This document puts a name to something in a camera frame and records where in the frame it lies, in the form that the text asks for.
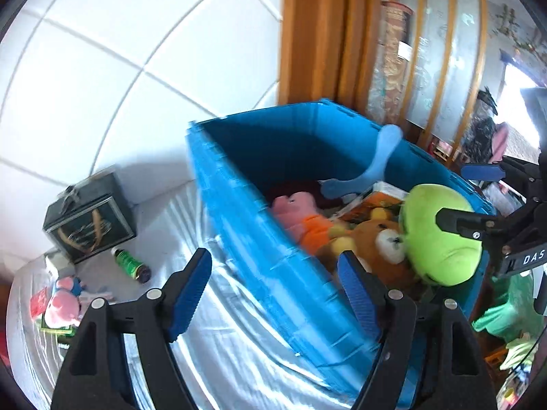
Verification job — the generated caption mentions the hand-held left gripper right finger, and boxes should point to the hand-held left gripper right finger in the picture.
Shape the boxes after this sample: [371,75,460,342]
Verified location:
[337,250,498,410]

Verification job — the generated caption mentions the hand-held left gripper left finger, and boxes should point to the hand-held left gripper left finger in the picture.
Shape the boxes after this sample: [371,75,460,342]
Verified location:
[51,248,213,410]

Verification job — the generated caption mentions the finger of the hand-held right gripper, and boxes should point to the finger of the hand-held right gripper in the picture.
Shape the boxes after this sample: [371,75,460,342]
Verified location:
[461,158,541,201]
[435,205,539,244]

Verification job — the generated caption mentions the green plush toy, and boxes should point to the green plush toy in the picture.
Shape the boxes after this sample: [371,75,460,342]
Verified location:
[398,183,483,287]

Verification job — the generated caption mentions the blue plastic storage bin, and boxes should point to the blue plastic storage bin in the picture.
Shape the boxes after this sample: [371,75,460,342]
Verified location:
[188,99,498,398]

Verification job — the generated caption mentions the pink pig plush blue outfit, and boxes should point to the pink pig plush blue outfit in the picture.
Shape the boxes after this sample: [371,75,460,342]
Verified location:
[45,277,114,327]

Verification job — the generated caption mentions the pink hanging cloth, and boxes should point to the pink hanging cloth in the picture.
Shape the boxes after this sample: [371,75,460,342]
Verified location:
[491,122,511,163]

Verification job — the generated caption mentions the hanging dark clothes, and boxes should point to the hanging dark clothes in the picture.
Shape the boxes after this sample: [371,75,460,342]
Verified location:
[464,87,501,167]

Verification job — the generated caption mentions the brown plush toy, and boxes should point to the brown plush toy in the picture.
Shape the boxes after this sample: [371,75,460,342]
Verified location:
[333,219,432,291]

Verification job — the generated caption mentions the green plastic stool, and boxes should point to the green plastic stool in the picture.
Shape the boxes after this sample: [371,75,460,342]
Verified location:
[472,273,539,346]

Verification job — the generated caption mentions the green bottle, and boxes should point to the green bottle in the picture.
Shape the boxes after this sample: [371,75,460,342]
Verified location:
[111,247,151,283]

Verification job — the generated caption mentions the white sheet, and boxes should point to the white sheet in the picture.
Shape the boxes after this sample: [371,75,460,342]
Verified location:
[6,175,355,410]

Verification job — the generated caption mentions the orange printed box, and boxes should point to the orange printed box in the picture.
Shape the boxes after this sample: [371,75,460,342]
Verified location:
[342,181,411,227]

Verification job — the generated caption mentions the light blue plastic hanger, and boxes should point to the light blue plastic hanger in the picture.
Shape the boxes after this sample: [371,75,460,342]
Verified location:
[320,124,402,199]

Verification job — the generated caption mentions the pink pig plush orange dress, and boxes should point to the pink pig plush orange dress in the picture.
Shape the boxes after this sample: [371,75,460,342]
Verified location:
[272,192,338,252]

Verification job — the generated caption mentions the frosted glass sliding door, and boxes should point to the frosted glass sliding door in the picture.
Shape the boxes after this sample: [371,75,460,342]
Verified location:
[397,0,490,154]

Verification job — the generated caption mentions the dark gift box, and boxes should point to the dark gift box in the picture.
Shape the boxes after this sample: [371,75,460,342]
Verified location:
[43,173,136,264]

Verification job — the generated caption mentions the small white box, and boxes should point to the small white box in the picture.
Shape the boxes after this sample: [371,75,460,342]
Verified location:
[43,250,78,278]

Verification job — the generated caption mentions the green flat packet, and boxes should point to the green flat packet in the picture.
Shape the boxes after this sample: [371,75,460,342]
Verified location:
[40,322,78,336]

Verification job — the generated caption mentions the rolled patterned carpet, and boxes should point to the rolled patterned carpet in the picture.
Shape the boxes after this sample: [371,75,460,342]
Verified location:
[376,1,414,124]

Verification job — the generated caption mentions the red packet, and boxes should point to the red packet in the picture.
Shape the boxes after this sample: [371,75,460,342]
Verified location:
[30,289,52,319]

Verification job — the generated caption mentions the wooden door frame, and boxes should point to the wooden door frame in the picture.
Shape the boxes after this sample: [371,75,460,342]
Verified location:
[278,0,385,109]

